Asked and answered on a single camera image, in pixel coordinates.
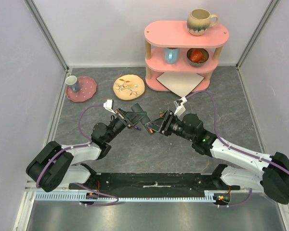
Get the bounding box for pink dotted plate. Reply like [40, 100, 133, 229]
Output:
[65, 77, 97, 103]

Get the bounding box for slotted cable duct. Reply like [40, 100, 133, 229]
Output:
[34, 191, 225, 203]

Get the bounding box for pink three-tier shelf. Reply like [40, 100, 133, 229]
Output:
[144, 21, 229, 92]

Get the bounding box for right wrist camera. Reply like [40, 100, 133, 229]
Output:
[173, 97, 187, 117]

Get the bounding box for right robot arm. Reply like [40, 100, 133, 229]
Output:
[145, 110, 289, 205]

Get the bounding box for black remote control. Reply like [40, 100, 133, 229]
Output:
[131, 103, 155, 135]

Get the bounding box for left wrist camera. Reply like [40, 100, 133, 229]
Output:
[103, 99, 115, 113]

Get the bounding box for grey small cup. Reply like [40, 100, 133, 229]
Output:
[65, 76, 80, 92]

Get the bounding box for white square board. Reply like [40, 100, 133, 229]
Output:
[157, 72, 204, 97]

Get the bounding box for light blue mug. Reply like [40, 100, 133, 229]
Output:
[164, 48, 180, 64]

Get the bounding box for yellow bird plate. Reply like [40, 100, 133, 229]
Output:
[113, 74, 145, 101]

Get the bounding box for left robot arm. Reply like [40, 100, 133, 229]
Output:
[26, 105, 150, 193]

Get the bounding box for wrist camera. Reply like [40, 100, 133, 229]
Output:
[173, 97, 187, 117]
[103, 99, 115, 113]

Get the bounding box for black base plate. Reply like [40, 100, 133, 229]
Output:
[83, 173, 240, 197]

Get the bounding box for orange cup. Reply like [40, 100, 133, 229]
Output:
[189, 49, 206, 63]

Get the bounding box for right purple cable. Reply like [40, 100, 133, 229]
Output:
[185, 90, 289, 208]

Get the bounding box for beige ceramic mug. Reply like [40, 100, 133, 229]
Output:
[186, 9, 219, 36]

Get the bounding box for green and red batteries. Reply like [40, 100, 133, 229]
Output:
[159, 110, 166, 116]

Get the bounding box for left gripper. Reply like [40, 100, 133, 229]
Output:
[105, 107, 147, 142]

